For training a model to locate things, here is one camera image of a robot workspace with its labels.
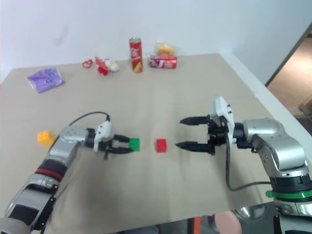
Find shiny chrome rounded shape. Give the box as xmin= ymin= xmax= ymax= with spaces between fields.
xmin=233 ymin=204 xmax=267 ymax=220

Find orange post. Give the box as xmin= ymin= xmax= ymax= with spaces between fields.
xmin=192 ymin=215 xmax=202 ymax=234

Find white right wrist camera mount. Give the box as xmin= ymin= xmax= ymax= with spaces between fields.
xmin=210 ymin=96 xmax=236 ymax=145

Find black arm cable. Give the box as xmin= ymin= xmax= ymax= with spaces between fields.
xmin=67 ymin=111 xmax=112 ymax=126
xmin=225 ymin=135 xmax=272 ymax=192

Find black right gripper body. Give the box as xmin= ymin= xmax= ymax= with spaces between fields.
xmin=206 ymin=114 xmax=229 ymax=156

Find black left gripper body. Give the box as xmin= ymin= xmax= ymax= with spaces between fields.
xmin=98 ymin=135 xmax=117 ymax=160

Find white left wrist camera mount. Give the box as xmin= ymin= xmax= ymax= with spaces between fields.
xmin=94 ymin=120 xmax=114 ymax=152

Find purple plastic pouch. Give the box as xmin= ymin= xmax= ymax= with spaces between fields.
xmin=26 ymin=68 xmax=65 ymax=94

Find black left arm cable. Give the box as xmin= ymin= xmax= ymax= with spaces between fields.
xmin=67 ymin=111 xmax=112 ymax=126

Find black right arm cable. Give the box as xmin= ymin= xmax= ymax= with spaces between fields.
xmin=225 ymin=135 xmax=272 ymax=192

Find tall red drink can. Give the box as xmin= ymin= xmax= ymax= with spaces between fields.
xmin=128 ymin=37 xmax=144 ymax=74

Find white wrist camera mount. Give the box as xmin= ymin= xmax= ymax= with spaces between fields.
xmin=94 ymin=120 xmax=114 ymax=152
xmin=210 ymin=96 xmax=236 ymax=145

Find yellow toy cube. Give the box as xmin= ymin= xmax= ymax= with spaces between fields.
xmin=37 ymin=130 xmax=57 ymax=147

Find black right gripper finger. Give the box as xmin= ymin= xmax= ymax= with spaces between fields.
xmin=179 ymin=116 xmax=210 ymax=126
xmin=175 ymin=141 xmax=211 ymax=153

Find bread in clear bag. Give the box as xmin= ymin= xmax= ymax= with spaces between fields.
xmin=147 ymin=40 xmax=180 ymax=59

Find green toy cube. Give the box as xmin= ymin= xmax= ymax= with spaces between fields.
xmin=128 ymin=137 xmax=142 ymax=152

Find pink rounded seat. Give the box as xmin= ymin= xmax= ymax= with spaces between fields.
xmin=214 ymin=210 xmax=242 ymax=234

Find red and white toy figure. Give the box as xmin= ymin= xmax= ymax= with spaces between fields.
xmin=95 ymin=56 xmax=120 ymax=77

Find red toy cube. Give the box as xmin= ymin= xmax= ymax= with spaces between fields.
xmin=156 ymin=138 xmax=168 ymax=154

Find short red drink can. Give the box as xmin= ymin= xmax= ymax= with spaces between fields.
xmin=149 ymin=55 xmax=178 ymax=70

